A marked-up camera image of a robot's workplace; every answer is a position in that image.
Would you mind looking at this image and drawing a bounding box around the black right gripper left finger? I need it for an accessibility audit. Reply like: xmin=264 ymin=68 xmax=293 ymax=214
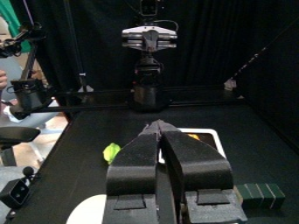
xmin=102 ymin=120 xmax=162 ymax=224

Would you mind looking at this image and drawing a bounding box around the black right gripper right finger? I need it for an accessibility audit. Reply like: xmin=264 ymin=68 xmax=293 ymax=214
xmin=157 ymin=118 xmax=249 ymax=224

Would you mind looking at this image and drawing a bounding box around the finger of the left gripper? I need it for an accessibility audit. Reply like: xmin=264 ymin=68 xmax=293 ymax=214
xmin=142 ymin=29 xmax=162 ymax=53

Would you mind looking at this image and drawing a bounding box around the person's hand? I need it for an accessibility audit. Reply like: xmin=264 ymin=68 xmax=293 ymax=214
xmin=0 ymin=69 xmax=10 ymax=91

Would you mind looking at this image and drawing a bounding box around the green toy leaf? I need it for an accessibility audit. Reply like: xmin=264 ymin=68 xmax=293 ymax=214
xmin=102 ymin=142 xmax=123 ymax=165

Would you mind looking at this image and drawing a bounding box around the white square tray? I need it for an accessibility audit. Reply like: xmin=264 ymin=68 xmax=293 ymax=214
xmin=158 ymin=127 xmax=229 ymax=165

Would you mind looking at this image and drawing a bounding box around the dark green striped block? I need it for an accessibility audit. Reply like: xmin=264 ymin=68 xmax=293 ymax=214
xmin=236 ymin=183 xmax=288 ymax=210

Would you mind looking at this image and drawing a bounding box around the white round plate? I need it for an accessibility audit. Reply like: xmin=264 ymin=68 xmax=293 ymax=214
xmin=65 ymin=193 xmax=109 ymax=224

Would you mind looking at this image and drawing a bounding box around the black office chair armrest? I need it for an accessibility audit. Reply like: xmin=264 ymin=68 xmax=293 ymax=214
xmin=0 ymin=126 xmax=43 ymax=151

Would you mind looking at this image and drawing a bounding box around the black frame pole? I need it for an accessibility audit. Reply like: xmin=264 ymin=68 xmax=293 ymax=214
xmin=62 ymin=0 xmax=97 ymax=94

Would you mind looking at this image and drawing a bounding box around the small black camera box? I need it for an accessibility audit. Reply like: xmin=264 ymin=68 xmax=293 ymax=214
xmin=0 ymin=165 xmax=38 ymax=210

